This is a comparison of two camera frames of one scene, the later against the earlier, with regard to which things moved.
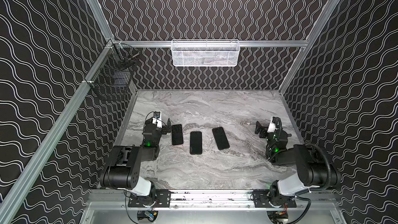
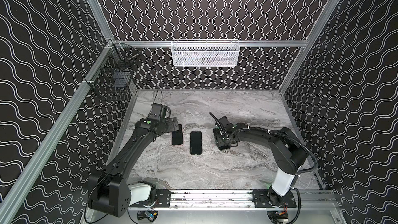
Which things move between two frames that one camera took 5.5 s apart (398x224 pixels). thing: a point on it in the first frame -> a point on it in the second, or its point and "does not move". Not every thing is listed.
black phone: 221,138 does not move
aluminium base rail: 214,199 does not move
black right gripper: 265,127 -> 220,134
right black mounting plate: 261,199 does not move
